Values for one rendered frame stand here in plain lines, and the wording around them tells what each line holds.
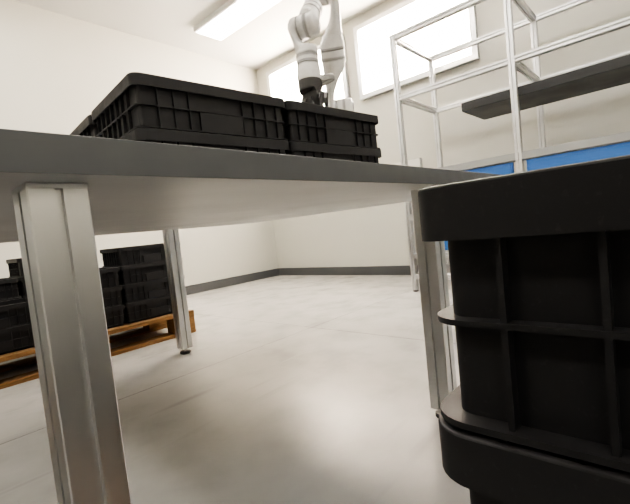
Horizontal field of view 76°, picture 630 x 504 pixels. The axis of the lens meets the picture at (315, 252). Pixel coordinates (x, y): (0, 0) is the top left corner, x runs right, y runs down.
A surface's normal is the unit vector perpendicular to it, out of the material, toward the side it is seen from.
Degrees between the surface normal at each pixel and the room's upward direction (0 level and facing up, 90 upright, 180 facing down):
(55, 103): 90
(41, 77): 90
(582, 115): 90
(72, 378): 90
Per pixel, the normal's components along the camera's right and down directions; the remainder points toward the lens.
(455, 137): -0.66, 0.11
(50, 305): 0.74, -0.04
